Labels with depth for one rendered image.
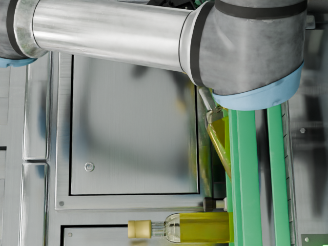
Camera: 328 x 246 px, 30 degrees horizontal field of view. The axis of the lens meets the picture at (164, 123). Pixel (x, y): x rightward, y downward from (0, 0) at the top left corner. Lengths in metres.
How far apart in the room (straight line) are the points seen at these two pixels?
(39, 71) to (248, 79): 0.72
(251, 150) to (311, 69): 0.18
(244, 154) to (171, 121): 0.32
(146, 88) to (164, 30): 0.56
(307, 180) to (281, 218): 0.08
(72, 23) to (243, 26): 0.26
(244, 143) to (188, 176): 0.27
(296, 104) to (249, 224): 0.23
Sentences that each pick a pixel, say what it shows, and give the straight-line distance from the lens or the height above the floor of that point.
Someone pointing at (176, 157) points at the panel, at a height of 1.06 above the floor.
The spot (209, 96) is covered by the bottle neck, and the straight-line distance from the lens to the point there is 1.22.
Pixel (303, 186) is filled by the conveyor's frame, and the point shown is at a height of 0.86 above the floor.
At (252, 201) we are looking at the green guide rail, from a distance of 1.07.
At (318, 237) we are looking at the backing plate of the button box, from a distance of 1.07.
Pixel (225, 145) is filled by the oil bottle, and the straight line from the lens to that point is 1.19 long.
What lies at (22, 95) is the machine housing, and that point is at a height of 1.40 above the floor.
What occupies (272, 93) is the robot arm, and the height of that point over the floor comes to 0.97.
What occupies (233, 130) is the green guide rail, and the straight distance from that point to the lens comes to 1.16.
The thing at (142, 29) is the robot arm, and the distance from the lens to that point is 0.83.
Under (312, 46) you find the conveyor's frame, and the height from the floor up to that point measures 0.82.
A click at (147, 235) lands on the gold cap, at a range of 1.17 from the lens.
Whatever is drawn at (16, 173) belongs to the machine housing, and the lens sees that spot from 1.38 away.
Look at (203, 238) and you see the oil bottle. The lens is 1.16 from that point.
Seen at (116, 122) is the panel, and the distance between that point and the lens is 1.35.
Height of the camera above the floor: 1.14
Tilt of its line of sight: 2 degrees down
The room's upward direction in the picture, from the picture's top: 90 degrees counter-clockwise
